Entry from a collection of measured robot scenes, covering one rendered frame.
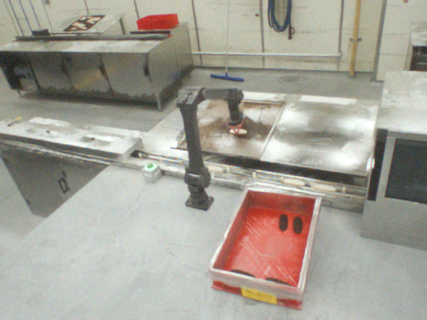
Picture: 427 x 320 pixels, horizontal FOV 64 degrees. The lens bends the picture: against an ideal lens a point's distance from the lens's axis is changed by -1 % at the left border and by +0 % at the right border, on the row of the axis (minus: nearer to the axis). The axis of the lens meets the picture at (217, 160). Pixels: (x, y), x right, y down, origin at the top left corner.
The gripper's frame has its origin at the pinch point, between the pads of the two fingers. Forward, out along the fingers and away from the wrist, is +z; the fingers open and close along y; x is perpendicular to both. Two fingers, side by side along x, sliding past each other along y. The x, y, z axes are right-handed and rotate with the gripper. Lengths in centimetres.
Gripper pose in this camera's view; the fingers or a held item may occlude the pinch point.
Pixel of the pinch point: (238, 130)
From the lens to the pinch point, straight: 194.1
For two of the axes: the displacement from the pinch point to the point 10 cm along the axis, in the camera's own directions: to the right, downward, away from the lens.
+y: -3.5, 6.8, -6.4
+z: 1.9, 7.2, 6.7
